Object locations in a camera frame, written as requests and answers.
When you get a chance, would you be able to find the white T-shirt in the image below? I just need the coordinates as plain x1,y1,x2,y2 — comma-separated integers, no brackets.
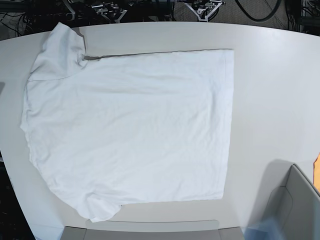
20,23,234,223

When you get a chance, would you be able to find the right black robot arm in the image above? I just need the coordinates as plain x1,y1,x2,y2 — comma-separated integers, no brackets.
62,0,128,23

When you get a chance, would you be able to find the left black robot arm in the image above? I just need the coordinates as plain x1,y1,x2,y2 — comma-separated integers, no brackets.
183,0,226,23

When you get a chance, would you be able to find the grey tray bottom edge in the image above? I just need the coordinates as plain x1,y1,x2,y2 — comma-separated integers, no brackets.
61,220,245,240

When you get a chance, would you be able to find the grey cardboard box right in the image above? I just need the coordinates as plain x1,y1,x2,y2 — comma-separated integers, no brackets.
263,164,320,240

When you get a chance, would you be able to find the blue translucent object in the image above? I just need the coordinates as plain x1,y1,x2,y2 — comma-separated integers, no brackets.
244,217,283,240

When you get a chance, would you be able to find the orange object right edge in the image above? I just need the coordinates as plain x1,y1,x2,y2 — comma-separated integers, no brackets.
313,153,320,178

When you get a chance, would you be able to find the thick black cable on floor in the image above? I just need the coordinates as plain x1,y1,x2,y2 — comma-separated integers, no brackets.
234,0,281,21

